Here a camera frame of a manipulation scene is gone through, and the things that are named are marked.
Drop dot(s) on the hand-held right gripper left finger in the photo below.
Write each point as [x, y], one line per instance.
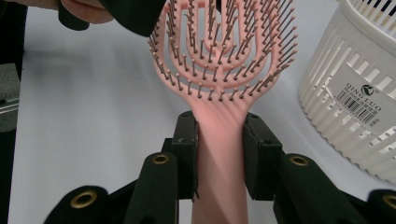
[185, 155]

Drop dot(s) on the white plastic basket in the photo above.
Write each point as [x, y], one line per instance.
[358, 84]

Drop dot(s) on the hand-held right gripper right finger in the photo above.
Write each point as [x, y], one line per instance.
[260, 155]

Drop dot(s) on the pink hairbrush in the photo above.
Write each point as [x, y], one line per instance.
[218, 155]

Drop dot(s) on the white table board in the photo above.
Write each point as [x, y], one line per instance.
[93, 109]

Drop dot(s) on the metal rail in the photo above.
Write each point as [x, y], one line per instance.
[7, 105]

